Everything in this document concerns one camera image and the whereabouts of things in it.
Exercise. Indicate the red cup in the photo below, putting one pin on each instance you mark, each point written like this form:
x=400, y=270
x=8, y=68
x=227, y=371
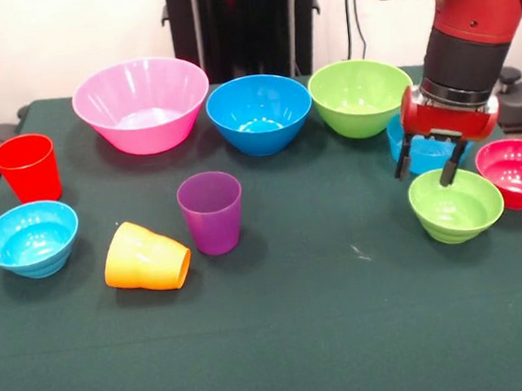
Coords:
x=30, y=180

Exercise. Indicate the purple cup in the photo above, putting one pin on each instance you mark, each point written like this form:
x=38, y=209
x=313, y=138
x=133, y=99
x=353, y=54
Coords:
x=213, y=223

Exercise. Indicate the translucent blue bowl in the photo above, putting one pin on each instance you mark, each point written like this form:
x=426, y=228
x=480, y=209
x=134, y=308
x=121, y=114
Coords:
x=426, y=156

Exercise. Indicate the small red bowl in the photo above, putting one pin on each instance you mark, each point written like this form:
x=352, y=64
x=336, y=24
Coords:
x=518, y=180

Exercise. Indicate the orange cup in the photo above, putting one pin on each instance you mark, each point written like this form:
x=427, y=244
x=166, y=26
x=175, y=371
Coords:
x=142, y=262

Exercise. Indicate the dark green table cloth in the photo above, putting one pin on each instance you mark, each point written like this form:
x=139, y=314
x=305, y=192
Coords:
x=273, y=319

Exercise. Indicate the small cyan bowl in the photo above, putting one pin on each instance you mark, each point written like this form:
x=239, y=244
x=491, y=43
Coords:
x=30, y=245

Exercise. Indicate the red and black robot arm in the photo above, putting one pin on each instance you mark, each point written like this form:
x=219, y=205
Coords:
x=469, y=9

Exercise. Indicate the large green bowl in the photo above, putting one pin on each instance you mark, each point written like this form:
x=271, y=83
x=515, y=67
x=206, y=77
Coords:
x=360, y=121

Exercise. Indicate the small green bowl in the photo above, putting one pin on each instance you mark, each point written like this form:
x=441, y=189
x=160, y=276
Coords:
x=457, y=218

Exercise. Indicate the large blue bowl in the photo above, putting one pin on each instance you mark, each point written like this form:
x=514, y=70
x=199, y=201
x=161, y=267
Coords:
x=260, y=140

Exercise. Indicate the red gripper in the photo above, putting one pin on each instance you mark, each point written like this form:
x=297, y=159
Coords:
x=448, y=119

